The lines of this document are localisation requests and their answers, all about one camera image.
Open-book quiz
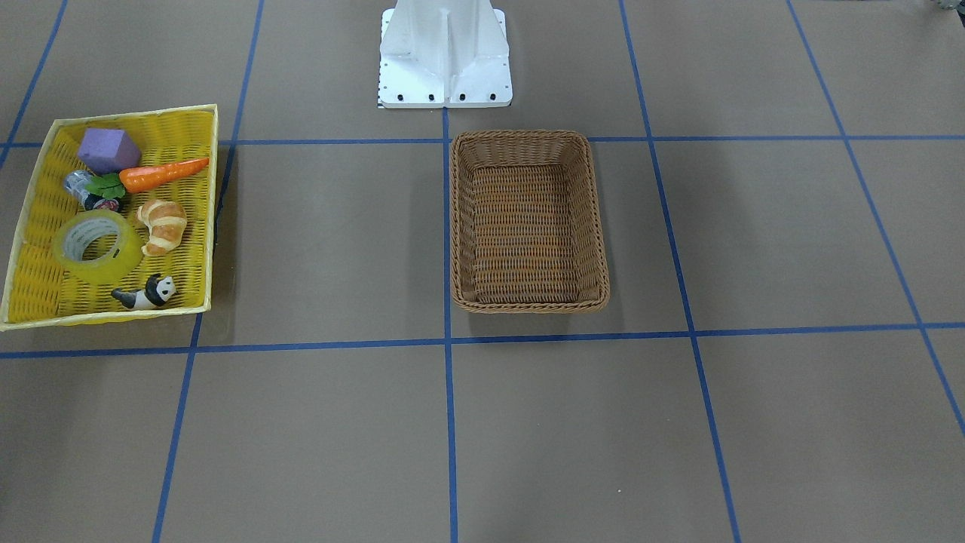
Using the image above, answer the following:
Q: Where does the purple foam block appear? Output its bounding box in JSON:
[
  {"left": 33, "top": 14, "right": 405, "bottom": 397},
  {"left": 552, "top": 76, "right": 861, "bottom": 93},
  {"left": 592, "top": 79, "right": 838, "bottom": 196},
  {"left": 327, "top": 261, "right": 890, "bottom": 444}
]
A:
[{"left": 76, "top": 127, "right": 142, "bottom": 176}]

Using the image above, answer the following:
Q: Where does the orange toy carrot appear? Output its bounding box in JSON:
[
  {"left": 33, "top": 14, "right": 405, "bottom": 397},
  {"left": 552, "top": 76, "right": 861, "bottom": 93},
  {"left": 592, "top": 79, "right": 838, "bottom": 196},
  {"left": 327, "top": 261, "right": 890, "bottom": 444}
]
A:
[{"left": 81, "top": 158, "right": 210, "bottom": 199}]

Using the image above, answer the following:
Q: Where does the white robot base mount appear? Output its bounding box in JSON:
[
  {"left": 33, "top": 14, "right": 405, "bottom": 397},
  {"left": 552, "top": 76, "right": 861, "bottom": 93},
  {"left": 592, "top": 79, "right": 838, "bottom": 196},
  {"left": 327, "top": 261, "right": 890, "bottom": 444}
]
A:
[{"left": 377, "top": 1, "right": 513, "bottom": 109}]

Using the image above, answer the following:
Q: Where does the yellow woven tray basket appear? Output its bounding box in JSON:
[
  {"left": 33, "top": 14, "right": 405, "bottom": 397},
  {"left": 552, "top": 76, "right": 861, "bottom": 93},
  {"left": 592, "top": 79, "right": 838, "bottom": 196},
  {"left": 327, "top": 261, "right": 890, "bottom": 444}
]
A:
[{"left": 2, "top": 104, "right": 219, "bottom": 330}]

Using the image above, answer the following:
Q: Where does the toy croissant bread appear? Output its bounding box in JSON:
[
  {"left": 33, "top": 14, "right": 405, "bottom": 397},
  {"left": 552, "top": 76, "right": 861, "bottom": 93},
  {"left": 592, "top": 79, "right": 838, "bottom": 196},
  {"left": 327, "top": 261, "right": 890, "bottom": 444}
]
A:
[{"left": 136, "top": 199, "right": 188, "bottom": 256}]

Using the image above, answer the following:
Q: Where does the brown wicker basket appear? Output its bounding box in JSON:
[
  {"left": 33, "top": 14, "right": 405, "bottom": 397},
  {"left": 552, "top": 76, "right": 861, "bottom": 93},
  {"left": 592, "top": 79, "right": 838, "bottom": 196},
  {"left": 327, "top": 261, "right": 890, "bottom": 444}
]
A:
[{"left": 449, "top": 130, "right": 612, "bottom": 314}]

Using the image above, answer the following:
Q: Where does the toy panda figurine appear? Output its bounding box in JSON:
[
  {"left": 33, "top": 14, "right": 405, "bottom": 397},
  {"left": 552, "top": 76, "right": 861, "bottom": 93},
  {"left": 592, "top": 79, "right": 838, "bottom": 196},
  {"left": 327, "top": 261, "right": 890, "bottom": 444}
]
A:
[{"left": 111, "top": 274, "right": 178, "bottom": 311}]

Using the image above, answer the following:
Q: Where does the yellow clear tape roll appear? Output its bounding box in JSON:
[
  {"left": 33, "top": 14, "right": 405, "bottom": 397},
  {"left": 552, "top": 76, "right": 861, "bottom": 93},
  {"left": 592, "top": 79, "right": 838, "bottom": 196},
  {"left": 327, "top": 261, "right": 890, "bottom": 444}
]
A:
[{"left": 51, "top": 210, "right": 142, "bottom": 285}]

